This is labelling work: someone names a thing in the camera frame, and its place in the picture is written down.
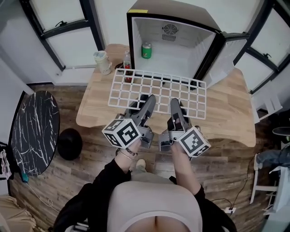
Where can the person's left shoe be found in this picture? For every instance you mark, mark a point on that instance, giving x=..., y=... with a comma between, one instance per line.
x=141, y=163

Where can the clear plastic bottle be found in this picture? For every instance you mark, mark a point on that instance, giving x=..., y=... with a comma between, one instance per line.
x=127, y=56

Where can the pink white hanging item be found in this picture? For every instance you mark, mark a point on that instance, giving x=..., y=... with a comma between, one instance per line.
x=5, y=168

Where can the person's right forearm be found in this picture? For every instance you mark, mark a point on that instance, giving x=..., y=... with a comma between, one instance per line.
x=184, y=172

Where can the cola bottle with red cap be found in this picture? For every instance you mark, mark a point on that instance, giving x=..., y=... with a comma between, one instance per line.
x=128, y=78

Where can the white chair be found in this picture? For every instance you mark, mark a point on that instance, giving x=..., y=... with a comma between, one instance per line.
x=281, y=192

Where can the white wooden rack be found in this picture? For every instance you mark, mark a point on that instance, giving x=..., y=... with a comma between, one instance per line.
x=265, y=106

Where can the beige cloth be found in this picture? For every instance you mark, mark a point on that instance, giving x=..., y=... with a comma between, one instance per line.
x=13, y=215

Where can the white wire fridge shelf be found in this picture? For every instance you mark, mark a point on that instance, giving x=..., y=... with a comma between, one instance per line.
x=202, y=116

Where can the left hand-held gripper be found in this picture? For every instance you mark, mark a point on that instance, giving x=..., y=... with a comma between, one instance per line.
x=122, y=133

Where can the person's left forearm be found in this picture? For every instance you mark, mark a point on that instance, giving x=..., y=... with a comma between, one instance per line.
x=127, y=163

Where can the person's grey trousers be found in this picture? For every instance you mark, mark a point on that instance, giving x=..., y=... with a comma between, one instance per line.
x=149, y=176

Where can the person's torso in beige top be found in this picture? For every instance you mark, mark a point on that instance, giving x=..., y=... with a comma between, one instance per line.
x=154, y=201

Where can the silver bangle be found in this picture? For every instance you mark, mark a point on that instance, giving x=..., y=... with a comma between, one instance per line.
x=127, y=156

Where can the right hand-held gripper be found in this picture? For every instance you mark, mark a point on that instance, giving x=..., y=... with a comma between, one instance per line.
x=193, y=141

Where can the black round stool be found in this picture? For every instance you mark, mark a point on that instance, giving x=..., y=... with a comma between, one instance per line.
x=282, y=131

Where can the beige tumbler cup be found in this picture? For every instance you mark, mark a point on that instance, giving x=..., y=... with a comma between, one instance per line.
x=103, y=64

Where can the black marble round table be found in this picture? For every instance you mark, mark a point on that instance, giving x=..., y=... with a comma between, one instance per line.
x=34, y=133

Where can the black metal stand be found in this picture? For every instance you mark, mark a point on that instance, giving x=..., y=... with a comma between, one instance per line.
x=9, y=158

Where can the black mini fridge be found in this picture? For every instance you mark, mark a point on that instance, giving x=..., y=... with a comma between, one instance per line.
x=176, y=52

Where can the black framed window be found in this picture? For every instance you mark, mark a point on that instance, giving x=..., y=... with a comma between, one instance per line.
x=269, y=34
x=59, y=11

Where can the green soda can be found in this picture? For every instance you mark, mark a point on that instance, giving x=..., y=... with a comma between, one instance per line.
x=146, y=52

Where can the white power strip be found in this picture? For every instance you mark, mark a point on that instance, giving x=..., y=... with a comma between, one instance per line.
x=230, y=210

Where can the person's black jacket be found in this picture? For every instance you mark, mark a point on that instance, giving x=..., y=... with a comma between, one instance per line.
x=102, y=188

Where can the teal small object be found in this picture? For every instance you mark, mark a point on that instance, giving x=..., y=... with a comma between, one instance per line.
x=25, y=178

